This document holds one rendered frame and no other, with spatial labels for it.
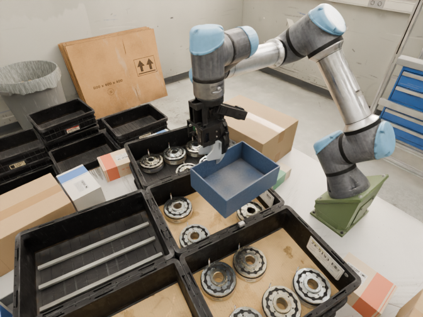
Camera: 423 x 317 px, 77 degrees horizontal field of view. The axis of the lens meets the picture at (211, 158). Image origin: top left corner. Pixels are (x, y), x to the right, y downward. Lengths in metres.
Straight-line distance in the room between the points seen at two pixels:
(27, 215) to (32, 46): 2.40
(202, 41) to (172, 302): 0.68
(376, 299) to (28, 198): 1.23
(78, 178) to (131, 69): 2.31
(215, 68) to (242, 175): 0.34
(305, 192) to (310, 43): 0.67
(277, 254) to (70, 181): 0.91
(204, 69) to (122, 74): 2.84
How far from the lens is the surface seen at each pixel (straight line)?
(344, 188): 1.09
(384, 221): 1.35
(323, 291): 0.88
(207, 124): 0.66
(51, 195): 1.18
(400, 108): 2.56
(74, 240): 1.04
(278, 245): 0.95
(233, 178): 0.78
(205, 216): 0.99
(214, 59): 0.60
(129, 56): 3.44
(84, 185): 1.28
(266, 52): 0.93
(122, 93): 3.43
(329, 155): 1.07
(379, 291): 1.05
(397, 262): 1.24
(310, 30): 0.97
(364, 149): 1.01
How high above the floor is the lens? 1.61
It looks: 40 degrees down
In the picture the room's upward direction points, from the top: straight up
